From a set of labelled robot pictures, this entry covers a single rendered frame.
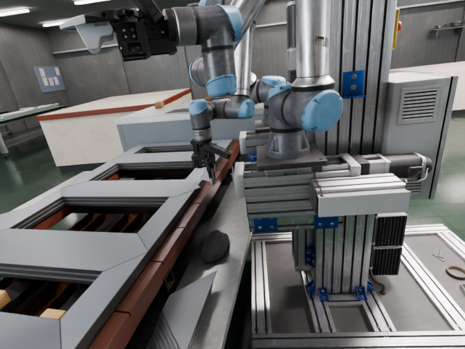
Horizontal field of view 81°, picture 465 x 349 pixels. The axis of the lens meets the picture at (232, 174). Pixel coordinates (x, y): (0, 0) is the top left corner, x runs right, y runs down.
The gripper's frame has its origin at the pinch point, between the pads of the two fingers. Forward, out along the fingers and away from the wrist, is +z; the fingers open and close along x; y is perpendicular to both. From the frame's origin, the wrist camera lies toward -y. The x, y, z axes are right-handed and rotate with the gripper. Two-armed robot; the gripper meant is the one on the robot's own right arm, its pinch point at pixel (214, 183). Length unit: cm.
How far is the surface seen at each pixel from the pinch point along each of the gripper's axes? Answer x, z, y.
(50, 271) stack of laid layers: 53, 4, 36
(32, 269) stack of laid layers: 53, 4, 43
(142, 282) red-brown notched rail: 53, 5, 6
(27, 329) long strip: 72, 2, 24
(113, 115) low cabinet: -256, 7, 232
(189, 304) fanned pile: 50, 16, -4
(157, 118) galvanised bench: -82, -15, 65
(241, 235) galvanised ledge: 9.6, 20.0, -11.7
